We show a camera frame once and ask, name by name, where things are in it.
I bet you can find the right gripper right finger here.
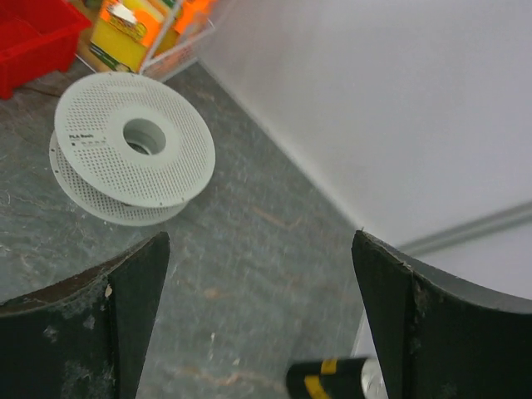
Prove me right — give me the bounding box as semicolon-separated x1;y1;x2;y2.
352;230;531;398

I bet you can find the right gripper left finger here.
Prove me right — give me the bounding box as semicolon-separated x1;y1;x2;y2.
1;232;170;398

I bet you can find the white perforated spool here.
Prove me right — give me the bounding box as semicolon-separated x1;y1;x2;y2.
49;72;215;227

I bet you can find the black yellow can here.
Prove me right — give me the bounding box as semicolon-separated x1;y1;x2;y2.
285;357;388;399

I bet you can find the orange yellow sponge box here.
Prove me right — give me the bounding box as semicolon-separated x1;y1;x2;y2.
88;0;217;76

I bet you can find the red compartment bin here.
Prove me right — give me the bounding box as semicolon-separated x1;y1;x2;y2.
1;1;91;99

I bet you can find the white wire wooden shelf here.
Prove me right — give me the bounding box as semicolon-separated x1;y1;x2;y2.
74;0;217;84

